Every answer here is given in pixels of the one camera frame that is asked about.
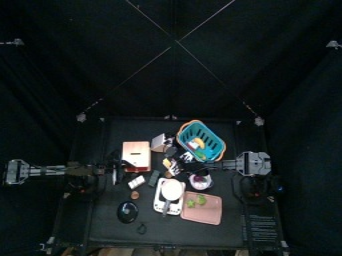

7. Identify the white pan with grey handle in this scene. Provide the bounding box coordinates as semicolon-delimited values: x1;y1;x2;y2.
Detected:
160;179;186;218

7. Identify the small dark cup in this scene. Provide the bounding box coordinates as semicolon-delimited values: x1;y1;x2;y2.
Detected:
188;172;215;191

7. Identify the small white box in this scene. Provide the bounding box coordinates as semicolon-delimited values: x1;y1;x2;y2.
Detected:
127;175;147;190

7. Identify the dark grey block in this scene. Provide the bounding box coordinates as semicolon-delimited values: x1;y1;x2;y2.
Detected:
147;169;162;188

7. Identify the beige toy knife block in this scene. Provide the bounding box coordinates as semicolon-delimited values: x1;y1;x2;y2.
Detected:
150;132;176;154

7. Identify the teal basket with orange rim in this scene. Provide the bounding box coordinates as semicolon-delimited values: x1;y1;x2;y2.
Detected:
175;119;227;164

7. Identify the white toy stove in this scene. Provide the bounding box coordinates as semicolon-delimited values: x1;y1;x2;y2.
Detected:
152;177;187;216

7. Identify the dark round bowl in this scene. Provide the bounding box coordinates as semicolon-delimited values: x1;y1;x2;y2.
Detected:
116;200;140;224

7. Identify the pink cutting board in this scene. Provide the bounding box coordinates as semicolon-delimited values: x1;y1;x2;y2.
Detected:
179;190;223;226

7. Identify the white text label sticker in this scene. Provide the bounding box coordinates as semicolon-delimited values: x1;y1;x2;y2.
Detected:
249;214;279;248

